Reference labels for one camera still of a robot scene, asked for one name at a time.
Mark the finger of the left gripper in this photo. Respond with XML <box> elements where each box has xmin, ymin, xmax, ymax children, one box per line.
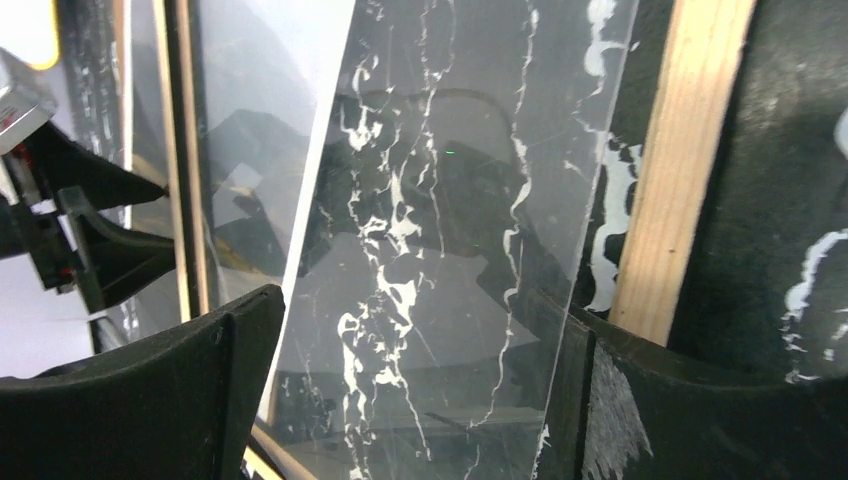
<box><xmin>26</xmin><ymin>122</ymin><xmax>166</xmax><ymax>210</ymax></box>
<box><xmin>58</xmin><ymin>187</ymin><xmax>176</xmax><ymax>313</ymax></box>

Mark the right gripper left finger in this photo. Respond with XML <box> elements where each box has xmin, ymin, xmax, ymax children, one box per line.
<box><xmin>1</xmin><ymin>284</ymin><xmax>285</xmax><ymax>479</ymax></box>

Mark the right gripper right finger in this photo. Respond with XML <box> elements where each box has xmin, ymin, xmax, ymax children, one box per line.
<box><xmin>529</xmin><ymin>292</ymin><xmax>847</xmax><ymax>479</ymax></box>

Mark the wooden picture frame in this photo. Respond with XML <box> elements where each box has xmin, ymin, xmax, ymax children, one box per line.
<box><xmin>109</xmin><ymin>0</ymin><xmax>758</xmax><ymax>480</ymax></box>

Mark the clear acrylic sheet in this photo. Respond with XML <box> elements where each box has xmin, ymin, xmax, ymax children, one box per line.
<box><xmin>269</xmin><ymin>1</ymin><xmax>638</xmax><ymax>479</ymax></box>

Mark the landscape photo print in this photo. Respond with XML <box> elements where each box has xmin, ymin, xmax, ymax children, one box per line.
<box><xmin>193</xmin><ymin>1</ymin><xmax>363</xmax><ymax>438</ymax></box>

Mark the white board yellow rim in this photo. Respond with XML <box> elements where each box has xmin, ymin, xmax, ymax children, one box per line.
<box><xmin>1</xmin><ymin>0</ymin><xmax>60</xmax><ymax>71</ymax></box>

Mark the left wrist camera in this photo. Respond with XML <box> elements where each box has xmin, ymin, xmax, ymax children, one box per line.
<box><xmin>1</xmin><ymin>48</ymin><xmax>58</xmax><ymax>155</ymax></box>

